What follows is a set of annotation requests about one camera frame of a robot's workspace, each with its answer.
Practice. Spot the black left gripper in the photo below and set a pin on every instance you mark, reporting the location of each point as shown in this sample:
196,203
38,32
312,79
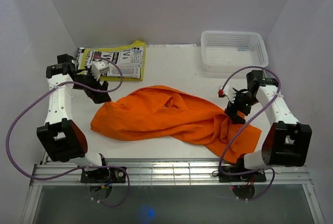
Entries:
98,97

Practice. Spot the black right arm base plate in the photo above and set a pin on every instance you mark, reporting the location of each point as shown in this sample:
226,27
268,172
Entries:
253,177

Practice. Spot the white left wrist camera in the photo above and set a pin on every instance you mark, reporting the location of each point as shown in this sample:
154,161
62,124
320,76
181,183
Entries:
98,69

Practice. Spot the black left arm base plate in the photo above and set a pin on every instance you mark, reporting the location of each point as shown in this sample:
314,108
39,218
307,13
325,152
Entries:
104,175

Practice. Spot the orange trousers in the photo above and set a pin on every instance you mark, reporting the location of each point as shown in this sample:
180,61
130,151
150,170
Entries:
159,111

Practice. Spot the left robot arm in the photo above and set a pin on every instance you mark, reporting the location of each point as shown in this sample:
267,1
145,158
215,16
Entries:
60,136

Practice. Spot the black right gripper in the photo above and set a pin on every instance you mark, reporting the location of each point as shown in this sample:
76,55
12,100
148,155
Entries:
232,108

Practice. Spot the aluminium table edge rail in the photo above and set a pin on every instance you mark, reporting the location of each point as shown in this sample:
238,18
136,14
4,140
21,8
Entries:
169,172

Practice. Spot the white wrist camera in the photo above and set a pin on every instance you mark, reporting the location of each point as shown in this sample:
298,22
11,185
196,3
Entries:
227,92
98,69

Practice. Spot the white perforated plastic basket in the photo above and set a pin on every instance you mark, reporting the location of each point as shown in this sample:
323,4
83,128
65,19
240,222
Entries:
228,51

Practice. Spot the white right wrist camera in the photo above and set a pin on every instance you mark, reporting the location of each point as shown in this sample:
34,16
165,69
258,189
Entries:
227,92

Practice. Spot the newspaper print yellow folded trousers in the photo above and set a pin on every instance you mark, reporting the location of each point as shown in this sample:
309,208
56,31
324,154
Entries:
130,59

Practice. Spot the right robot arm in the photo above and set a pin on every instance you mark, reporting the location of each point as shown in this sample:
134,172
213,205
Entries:
287,141

